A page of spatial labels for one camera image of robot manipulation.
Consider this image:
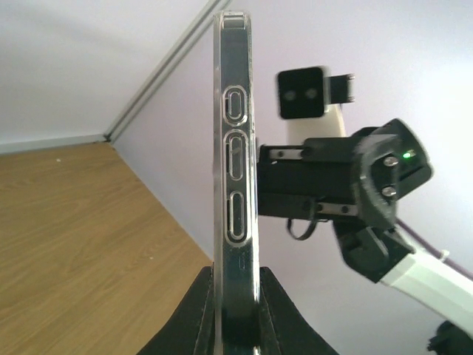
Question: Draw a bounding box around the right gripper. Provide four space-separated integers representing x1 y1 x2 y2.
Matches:
257 137 362 222

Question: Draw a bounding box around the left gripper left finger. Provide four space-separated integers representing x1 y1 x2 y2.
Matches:
138 266 214 354

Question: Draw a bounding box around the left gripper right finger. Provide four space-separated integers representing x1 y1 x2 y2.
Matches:
260 267 337 354

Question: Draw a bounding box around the clear phone case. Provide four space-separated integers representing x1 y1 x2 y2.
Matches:
212 10 262 355

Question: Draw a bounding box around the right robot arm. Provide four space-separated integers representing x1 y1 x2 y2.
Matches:
257 119 472 354

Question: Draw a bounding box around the right aluminium frame post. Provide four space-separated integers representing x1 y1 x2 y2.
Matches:
103 0 231 143

